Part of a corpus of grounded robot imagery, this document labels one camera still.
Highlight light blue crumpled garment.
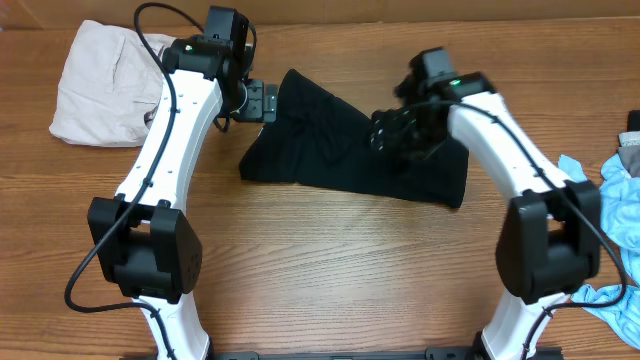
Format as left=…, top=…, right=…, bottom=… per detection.
left=587, top=155, right=639, bottom=348

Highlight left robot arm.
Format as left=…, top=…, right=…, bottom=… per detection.
left=79, top=6, right=278, bottom=360

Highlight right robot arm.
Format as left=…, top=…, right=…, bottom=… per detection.
left=368, top=47, right=600, bottom=359

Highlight black t-shirt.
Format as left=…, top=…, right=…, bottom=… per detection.
left=239, top=69, right=469, bottom=209

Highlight grey garment with white band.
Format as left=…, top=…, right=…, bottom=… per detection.
left=618, top=131, right=640, bottom=178

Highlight black cloth at table edge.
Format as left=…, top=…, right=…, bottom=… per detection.
left=627, top=110, right=640, bottom=132

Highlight beige folded shorts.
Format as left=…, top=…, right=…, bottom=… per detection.
left=49, top=20, right=163, bottom=147

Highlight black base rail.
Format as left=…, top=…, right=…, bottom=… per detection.
left=119, top=345, right=565, bottom=360

